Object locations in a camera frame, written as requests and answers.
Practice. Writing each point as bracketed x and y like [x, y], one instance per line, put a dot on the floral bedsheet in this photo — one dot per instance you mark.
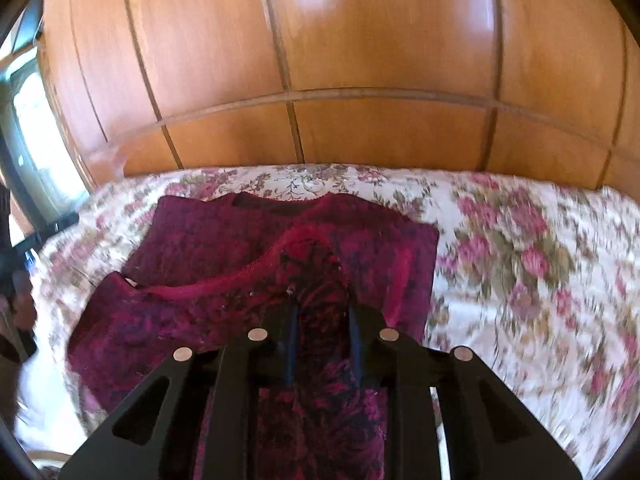
[525, 260]

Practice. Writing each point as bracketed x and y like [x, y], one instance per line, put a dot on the wooden wardrobe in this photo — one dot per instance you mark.
[350, 60]

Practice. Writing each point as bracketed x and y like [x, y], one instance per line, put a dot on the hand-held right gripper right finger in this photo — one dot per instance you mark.
[415, 410]

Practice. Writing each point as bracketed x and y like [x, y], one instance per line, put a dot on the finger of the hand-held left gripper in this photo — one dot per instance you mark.
[50, 232]

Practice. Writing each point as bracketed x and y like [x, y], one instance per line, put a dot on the dark red knit garment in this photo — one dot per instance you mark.
[200, 260]

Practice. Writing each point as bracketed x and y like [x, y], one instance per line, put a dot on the person's left hand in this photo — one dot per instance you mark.
[24, 302]

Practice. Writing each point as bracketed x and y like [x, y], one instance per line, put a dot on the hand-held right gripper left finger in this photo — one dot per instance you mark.
[240, 410]

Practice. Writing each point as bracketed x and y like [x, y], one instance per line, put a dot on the window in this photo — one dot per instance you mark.
[35, 125]

